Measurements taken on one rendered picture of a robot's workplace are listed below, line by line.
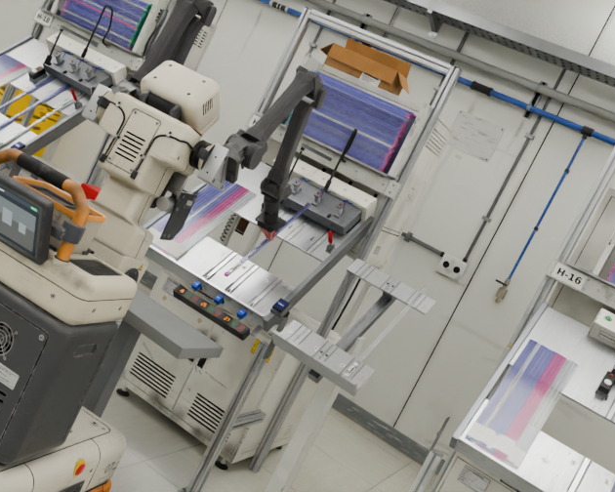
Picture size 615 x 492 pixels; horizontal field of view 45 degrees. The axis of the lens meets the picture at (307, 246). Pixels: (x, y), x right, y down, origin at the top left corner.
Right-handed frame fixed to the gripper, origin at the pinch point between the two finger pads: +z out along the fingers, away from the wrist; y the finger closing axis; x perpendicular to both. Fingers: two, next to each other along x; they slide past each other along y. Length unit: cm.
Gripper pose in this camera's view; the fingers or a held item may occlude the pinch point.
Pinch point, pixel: (269, 237)
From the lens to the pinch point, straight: 284.4
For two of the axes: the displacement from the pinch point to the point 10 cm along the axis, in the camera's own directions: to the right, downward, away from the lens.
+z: -0.6, 7.2, 6.9
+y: -8.0, -4.4, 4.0
